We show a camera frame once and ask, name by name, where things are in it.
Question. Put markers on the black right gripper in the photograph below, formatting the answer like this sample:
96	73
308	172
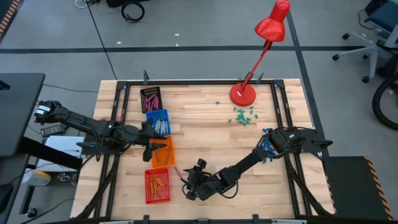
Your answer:
202	183

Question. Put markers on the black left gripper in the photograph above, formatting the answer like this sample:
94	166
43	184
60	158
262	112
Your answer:
147	133

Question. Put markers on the brown crayon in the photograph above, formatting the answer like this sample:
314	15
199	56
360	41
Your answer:
167	155
157	155

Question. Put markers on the orange plastic basket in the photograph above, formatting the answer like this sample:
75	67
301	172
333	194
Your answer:
162	161

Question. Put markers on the blue plastic basket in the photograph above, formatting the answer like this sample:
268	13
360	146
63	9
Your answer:
152	113

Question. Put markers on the red plastic basket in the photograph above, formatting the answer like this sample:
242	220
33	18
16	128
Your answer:
157	199

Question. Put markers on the black plastic basket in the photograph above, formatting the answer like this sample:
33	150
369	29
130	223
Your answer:
150	91

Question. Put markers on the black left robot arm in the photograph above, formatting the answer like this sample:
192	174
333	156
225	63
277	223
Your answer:
77	121

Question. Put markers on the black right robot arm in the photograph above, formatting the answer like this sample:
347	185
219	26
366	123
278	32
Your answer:
248	161

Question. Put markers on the silver aluminium extrusion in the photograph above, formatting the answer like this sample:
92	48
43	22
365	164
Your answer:
289	221
116	221

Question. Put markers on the red desk lamp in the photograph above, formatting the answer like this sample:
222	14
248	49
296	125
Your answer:
242	95

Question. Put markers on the white box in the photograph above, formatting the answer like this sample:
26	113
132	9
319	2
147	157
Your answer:
62	146

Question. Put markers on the black power adapter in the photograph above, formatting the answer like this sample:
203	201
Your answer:
53	130

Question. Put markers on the black desk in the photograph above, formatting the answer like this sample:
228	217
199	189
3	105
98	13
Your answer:
18	109

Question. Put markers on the black equipment box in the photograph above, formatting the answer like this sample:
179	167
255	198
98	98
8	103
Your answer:
118	2

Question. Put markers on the black platform hazard-striped edge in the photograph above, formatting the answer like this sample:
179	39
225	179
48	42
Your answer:
348	186

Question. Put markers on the black ramp orange stripe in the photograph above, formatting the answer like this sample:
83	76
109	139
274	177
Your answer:
7	15

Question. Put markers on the grey office chair blue seat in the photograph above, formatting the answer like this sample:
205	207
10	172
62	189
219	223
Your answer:
385	15

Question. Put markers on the black aluminium table frame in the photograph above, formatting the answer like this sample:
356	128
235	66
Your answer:
202	82

